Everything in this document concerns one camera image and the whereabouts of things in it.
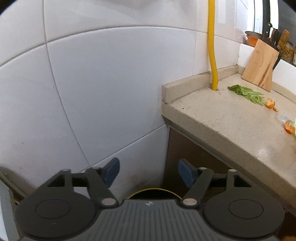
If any glass jar of pasta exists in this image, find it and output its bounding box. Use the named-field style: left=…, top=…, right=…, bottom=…
left=277, top=42, right=295, bottom=62

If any wooden knife block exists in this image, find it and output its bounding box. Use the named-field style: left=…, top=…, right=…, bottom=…
left=242, top=39, right=280, bottom=92

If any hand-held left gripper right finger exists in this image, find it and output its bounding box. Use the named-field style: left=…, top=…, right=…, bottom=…
left=178, top=159, right=252, bottom=207

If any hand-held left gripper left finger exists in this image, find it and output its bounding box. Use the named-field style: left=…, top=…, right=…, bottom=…
left=47, top=158, right=120, bottom=207

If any light green lettuce leaf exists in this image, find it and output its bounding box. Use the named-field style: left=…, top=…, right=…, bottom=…
left=228, top=85, right=266, bottom=106

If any orange peel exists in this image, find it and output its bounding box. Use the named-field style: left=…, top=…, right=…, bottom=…
left=265, top=98, right=277, bottom=110
left=284, top=120, right=296, bottom=135

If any wooden handle knife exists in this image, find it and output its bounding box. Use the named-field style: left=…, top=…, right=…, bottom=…
left=277, top=30, right=290, bottom=47

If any black sharpening steel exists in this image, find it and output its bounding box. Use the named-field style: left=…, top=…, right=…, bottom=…
left=273, top=52, right=284, bottom=71

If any black trash bin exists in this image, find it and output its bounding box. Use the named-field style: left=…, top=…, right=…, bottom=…
left=125, top=188, right=184, bottom=201

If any yellow pipe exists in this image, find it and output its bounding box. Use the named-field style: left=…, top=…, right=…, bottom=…
left=208, top=0, right=219, bottom=91

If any white top metal cart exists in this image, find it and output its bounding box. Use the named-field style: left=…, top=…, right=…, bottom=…
left=0, top=165, right=27, bottom=241

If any black handle knife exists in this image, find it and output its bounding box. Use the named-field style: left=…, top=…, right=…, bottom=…
left=262, top=22, right=273, bottom=42

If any dark brown base cabinet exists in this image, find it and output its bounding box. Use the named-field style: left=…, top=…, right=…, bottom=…
left=162, top=124, right=290, bottom=212

